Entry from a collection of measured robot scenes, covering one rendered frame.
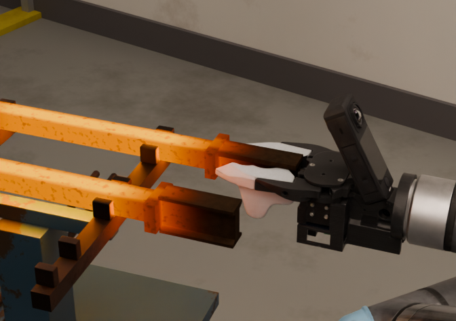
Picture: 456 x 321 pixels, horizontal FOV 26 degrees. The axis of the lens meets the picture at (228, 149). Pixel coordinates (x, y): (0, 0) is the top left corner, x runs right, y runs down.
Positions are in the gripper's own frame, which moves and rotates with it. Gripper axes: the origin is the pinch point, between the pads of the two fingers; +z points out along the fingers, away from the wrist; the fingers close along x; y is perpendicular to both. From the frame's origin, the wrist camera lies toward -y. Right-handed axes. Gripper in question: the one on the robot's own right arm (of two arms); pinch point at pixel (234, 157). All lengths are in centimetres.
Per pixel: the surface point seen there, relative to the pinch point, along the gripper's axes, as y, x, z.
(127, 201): -0.7, -13.4, 6.6
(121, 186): -0.8, -11.2, 8.5
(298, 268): 101, 114, 24
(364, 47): 78, 209, 32
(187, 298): 26.4, 5.6, 8.6
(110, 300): 26.4, 1.6, 17.9
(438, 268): 101, 127, -10
